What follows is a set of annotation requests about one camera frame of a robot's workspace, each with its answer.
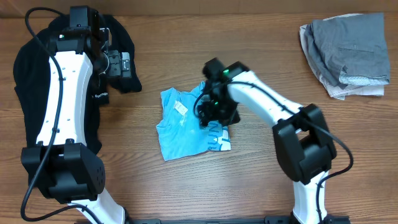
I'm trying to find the white folded garment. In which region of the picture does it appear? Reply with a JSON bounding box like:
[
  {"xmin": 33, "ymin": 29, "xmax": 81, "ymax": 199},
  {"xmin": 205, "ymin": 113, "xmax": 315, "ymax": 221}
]
[{"xmin": 298, "ymin": 12, "xmax": 386, "ymax": 100}]

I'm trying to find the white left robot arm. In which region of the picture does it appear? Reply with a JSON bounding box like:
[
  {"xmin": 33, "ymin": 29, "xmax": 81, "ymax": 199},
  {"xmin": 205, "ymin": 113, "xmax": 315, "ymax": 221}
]
[{"xmin": 21, "ymin": 6, "xmax": 134, "ymax": 223}]

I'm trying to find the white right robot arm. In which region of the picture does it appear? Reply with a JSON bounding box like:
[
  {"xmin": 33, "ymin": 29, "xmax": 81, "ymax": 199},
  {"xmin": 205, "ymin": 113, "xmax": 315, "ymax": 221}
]
[{"xmin": 193, "ymin": 58, "xmax": 349, "ymax": 223}]

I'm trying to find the light blue t-shirt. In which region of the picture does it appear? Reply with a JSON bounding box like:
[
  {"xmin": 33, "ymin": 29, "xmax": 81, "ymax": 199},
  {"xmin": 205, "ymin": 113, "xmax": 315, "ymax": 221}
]
[{"xmin": 156, "ymin": 82, "xmax": 231, "ymax": 161}]

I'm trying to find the black t-shirt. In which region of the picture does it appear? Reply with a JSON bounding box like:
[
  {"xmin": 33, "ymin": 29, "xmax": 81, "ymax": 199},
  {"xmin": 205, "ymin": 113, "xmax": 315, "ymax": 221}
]
[{"xmin": 13, "ymin": 15, "xmax": 142, "ymax": 154}]

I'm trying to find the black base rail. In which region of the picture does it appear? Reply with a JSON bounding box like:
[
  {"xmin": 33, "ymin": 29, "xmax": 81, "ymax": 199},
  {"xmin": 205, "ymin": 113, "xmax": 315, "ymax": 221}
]
[{"xmin": 126, "ymin": 216, "xmax": 290, "ymax": 224}]

